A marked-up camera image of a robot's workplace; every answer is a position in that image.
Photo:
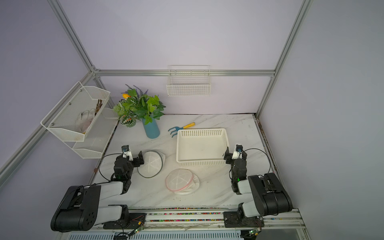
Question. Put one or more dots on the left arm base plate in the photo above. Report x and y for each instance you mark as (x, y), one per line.
(129, 221)

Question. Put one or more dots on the white wire wall basket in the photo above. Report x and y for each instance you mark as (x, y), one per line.
(182, 86)

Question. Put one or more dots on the artificial green plant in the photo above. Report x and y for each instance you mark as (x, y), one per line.
(136, 105)

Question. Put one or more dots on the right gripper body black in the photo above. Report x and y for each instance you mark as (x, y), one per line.
(233, 173)

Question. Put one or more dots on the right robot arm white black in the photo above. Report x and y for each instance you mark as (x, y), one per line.
(269, 197)

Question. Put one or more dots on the pink trimmed laundry bag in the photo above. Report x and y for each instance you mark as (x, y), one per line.
(182, 182)

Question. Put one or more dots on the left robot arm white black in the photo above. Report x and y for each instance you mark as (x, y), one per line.
(84, 207)

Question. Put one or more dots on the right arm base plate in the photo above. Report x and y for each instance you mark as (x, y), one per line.
(235, 220)

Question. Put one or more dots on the teal vase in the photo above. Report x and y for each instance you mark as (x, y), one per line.
(151, 128)

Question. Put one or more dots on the blue yellow garden fork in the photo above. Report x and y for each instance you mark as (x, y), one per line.
(174, 130)

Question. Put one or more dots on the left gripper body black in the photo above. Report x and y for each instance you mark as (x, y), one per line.
(129, 172)

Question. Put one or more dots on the white mesh wall shelf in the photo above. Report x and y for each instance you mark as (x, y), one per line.
(60, 121)

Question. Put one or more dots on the aluminium frame rail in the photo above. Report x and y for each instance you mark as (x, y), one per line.
(162, 73)

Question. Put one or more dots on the white plastic basket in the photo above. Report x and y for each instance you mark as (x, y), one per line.
(201, 147)

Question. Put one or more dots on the clear glove in shelf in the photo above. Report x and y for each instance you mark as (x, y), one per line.
(84, 120)

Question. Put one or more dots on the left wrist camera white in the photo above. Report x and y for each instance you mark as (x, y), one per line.
(126, 151)

